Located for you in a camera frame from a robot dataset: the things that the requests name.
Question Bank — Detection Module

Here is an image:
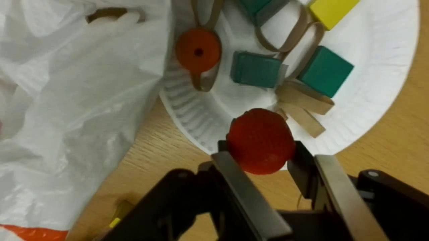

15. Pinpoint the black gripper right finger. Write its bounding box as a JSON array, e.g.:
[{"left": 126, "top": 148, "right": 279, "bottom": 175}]
[{"left": 287, "top": 141, "right": 391, "bottom": 241}]

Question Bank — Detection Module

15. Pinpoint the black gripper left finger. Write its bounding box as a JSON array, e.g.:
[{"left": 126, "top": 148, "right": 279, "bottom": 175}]
[{"left": 208, "top": 140, "right": 295, "bottom": 241}]

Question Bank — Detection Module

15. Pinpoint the small red toy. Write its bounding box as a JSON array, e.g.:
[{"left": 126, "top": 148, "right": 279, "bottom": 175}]
[{"left": 225, "top": 108, "right": 298, "bottom": 177}]

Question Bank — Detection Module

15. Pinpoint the tan rubber band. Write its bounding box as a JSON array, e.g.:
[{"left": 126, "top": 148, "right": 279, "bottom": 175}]
[
  {"left": 253, "top": 5, "right": 327, "bottom": 62},
  {"left": 273, "top": 80, "right": 336, "bottom": 117},
  {"left": 188, "top": 0, "right": 227, "bottom": 94},
  {"left": 279, "top": 101, "right": 327, "bottom": 140}
]

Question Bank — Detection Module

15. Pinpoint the teal block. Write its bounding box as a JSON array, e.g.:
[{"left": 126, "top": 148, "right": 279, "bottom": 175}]
[
  {"left": 236, "top": 0, "right": 292, "bottom": 27},
  {"left": 229, "top": 50, "right": 290, "bottom": 90},
  {"left": 296, "top": 45, "right": 355, "bottom": 100}
]

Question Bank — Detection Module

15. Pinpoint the white paper plate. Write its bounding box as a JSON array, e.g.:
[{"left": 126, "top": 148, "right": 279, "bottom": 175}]
[{"left": 158, "top": 0, "right": 421, "bottom": 159}]

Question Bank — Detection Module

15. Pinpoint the orange wooden bead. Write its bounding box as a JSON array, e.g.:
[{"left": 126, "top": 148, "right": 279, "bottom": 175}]
[{"left": 173, "top": 27, "right": 224, "bottom": 76}]

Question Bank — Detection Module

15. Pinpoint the yellow block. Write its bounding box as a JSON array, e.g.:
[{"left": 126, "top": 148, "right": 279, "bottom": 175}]
[{"left": 307, "top": 0, "right": 361, "bottom": 33}]

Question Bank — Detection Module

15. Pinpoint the white plastic bag orange stripe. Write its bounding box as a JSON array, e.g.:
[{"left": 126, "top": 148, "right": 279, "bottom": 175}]
[{"left": 0, "top": 0, "right": 173, "bottom": 241}]

